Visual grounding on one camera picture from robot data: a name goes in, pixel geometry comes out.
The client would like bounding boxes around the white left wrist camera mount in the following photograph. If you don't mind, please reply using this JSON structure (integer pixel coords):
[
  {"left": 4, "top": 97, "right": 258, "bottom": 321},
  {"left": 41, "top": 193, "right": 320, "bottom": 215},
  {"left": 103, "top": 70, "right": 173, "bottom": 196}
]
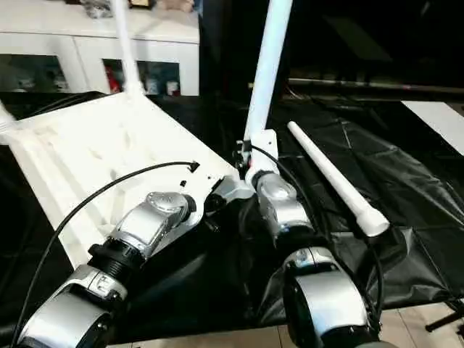
[{"left": 176, "top": 159, "right": 233, "bottom": 233}]

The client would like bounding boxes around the black plastic mat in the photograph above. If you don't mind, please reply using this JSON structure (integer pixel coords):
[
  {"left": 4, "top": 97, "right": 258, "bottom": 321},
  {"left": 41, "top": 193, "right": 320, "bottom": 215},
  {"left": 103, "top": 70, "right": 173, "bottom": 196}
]
[{"left": 0, "top": 88, "right": 464, "bottom": 338}]

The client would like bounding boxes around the dark patterned jar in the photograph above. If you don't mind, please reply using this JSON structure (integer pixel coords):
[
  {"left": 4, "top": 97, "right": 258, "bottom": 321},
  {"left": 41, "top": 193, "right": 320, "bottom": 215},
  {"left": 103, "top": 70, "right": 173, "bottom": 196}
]
[{"left": 84, "top": 0, "right": 117, "bottom": 20}]

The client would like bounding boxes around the black metal table leg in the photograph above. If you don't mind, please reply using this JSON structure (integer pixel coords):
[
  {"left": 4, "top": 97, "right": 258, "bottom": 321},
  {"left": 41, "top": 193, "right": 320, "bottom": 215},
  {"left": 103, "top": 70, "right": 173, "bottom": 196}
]
[{"left": 425, "top": 299, "right": 464, "bottom": 334}]

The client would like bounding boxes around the white cabinet with glass doors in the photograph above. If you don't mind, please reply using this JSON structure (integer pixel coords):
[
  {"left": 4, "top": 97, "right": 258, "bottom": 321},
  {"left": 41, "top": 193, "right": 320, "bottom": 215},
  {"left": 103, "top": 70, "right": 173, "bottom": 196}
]
[{"left": 0, "top": 5, "right": 202, "bottom": 97}]

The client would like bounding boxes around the dark metal rail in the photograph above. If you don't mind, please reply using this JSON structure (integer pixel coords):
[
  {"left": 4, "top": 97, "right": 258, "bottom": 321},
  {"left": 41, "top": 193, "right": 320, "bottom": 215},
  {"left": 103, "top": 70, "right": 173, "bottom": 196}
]
[{"left": 287, "top": 76, "right": 464, "bottom": 92}]

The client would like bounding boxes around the red bottle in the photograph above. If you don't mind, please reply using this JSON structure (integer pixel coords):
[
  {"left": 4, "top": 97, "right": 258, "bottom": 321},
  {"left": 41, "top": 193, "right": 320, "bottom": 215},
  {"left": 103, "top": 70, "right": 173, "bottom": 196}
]
[{"left": 105, "top": 68, "right": 119, "bottom": 94}]

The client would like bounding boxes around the white plastic table top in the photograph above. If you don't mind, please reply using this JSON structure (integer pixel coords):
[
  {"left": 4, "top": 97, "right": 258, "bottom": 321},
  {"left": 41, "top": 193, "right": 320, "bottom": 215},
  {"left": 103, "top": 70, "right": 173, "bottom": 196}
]
[{"left": 0, "top": 91, "right": 255, "bottom": 270}]

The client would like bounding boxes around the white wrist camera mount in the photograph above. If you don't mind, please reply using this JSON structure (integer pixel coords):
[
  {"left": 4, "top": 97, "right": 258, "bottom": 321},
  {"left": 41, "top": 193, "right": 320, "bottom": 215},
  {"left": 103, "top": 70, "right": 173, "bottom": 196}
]
[
  {"left": 176, "top": 159, "right": 233, "bottom": 233},
  {"left": 244, "top": 128, "right": 281, "bottom": 186}
]

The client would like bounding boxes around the white flat board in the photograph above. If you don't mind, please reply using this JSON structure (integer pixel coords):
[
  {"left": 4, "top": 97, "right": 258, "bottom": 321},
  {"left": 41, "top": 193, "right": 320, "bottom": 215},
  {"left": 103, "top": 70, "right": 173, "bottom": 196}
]
[{"left": 399, "top": 99, "right": 464, "bottom": 156}]

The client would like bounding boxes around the white plastic table leg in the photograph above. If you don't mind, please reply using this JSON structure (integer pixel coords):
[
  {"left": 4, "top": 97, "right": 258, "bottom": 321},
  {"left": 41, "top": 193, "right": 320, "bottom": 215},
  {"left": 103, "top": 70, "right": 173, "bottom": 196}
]
[
  {"left": 113, "top": 0, "right": 146, "bottom": 97},
  {"left": 0, "top": 99, "right": 17, "bottom": 136},
  {"left": 243, "top": 0, "right": 294, "bottom": 143},
  {"left": 286, "top": 121, "right": 391, "bottom": 239}
]

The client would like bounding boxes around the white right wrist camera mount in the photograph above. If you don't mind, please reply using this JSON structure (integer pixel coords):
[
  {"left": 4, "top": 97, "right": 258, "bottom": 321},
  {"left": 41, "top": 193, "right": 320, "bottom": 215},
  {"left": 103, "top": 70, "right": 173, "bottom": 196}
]
[{"left": 244, "top": 128, "right": 281, "bottom": 186}]

